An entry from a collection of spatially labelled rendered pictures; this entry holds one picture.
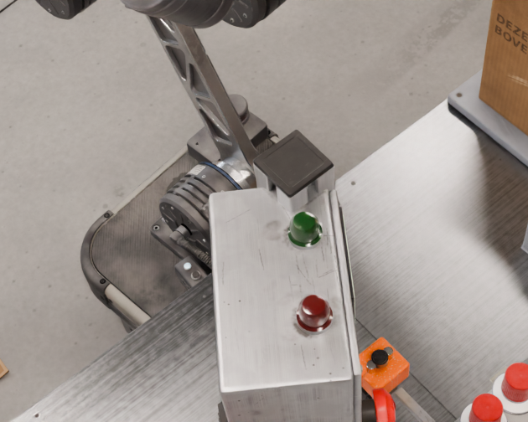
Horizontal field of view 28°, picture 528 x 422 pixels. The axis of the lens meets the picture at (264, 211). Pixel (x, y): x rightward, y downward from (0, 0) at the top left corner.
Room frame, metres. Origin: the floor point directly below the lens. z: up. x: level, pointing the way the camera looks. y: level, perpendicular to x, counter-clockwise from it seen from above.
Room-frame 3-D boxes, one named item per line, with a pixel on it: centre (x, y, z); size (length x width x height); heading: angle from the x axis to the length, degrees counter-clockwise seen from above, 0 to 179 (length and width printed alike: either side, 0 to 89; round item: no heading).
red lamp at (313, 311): (0.34, -0.02, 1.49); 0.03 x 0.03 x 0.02
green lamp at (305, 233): (0.41, -0.03, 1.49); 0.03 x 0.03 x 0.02
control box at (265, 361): (0.38, -0.01, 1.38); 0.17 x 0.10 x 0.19; 177
